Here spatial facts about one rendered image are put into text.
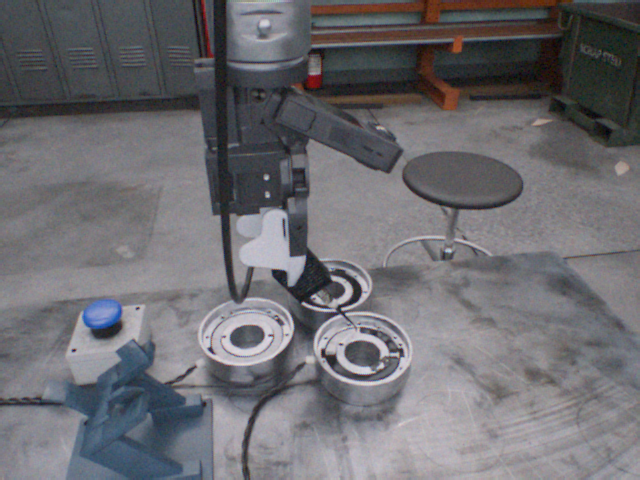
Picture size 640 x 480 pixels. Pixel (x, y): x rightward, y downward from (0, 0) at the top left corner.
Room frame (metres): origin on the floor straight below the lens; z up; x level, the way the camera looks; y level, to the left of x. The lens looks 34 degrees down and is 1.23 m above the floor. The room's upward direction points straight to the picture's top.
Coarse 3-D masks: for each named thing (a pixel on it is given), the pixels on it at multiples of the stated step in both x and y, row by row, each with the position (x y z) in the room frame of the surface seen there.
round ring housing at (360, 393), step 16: (336, 320) 0.41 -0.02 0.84; (352, 320) 0.42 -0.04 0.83; (368, 320) 0.42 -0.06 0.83; (384, 320) 0.41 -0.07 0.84; (320, 336) 0.39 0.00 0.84; (352, 336) 0.39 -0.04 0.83; (368, 336) 0.39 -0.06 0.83; (400, 336) 0.39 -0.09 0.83; (336, 352) 0.37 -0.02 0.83; (352, 352) 0.39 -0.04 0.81; (368, 352) 0.39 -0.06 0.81; (384, 352) 0.37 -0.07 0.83; (320, 368) 0.34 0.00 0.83; (352, 368) 0.35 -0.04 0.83; (368, 368) 0.35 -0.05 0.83; (336, 384) 0.33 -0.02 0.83; (352, 384) 0.32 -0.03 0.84; (368, 384) 0.32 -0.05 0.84; (384, 384) 0.32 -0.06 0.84; (400, 384) 0.33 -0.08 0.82; (352, 400) 0.32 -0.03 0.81; (368, 400) 0.32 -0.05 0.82; (384, 400) 0.33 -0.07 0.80
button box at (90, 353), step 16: (80, 320) 0.40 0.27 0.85; (128, 320) 0.40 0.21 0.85; (144, 320) 0.41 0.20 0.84; (80, 336) 0.38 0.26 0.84; (96, 336) 0.38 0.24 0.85; (112, 336) 0.38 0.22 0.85; (128, 336) 0.38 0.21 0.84; (144, 336) 0.40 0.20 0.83; (80, 352) 0.36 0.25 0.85; (96, 352) 0.36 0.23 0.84; (112, 352) 0.36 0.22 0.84; (80, 368) 0.35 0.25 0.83; (96, 368) 0.36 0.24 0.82; (80, 384) 0.35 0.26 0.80
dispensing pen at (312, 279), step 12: (312, 264) 0.38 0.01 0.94; (276, 276) 0.38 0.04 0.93; (300, 276) 0.38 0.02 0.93; (312, 276) 0.38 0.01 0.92; (324, 276) 0.38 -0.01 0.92; (288, 288) 0.38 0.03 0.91; (300, 288) 0.38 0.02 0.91; (312, 288) 0.38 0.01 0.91; (324, 288) 0.40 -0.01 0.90; (300, 300) 0.38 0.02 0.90; (324, 300) 0.39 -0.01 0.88
